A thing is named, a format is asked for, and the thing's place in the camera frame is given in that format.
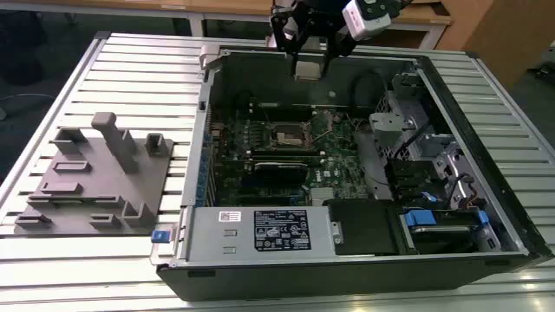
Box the coloured wire bundle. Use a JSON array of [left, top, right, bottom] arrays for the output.
[[455, 190, 486, 211]]

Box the wire locking lever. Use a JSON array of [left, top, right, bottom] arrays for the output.
[[310, 127, 336, 146], [259, 103, 274, 127]]

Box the wooden cabinet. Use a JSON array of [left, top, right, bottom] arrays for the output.
[[435, 0, 555, 89]]

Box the black chair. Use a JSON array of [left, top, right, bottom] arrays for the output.
[[0, 9, 50, 87]]

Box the grey metal bracket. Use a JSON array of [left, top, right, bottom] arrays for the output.
[[368, 112, 415, 148]]

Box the black RAM slot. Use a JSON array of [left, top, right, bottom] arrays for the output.
[[246, 148, 326, 157], [250, 155, 326, 165]]

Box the black graphics card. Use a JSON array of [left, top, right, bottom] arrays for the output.
[[252, 161, 311, 191]]

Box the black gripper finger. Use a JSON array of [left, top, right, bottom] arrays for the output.
[[320, 29, 358, 79], [268, 11, 310, 79]]

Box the silver power supply unit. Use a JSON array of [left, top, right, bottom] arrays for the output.
[[172, 204, 339, 263]]

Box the wooden desk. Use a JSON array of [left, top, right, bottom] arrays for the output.
[[190, 0, 455, 50]]

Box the green motherboard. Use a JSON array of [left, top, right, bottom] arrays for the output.
[[210, 107, 386, 208]]

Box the grey parts rack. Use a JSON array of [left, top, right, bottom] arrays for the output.
[[12, 111, 176, 236]]

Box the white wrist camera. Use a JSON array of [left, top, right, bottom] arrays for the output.
[[340, 0, 406, 42]]

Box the black PC case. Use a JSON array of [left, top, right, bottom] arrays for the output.
[[155, 45, 555, 302]]

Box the CPU socket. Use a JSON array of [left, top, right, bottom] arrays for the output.
[[268, 120, 315, 151]]

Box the metal drive cage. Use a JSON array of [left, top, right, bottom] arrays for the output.
[[372, 71, 507, 253]]

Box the silver chipset heatsink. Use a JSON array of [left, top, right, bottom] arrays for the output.
[[310, 187, 336, 202]]

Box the grey case latch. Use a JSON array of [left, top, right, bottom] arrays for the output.
[[198, 44, 232, 72]]

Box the silver CPU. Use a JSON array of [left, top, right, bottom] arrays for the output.
[[294, 61, 324, 81]]

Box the thick black cable loop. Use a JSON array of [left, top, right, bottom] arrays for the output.
[[348, 69, 388, 111]]

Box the hard disk in blue carrier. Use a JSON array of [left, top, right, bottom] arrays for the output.
[[400, 209, 490, 255]]

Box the black plastic bay cover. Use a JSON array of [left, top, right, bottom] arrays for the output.
[[323, 198, 420, 257]]

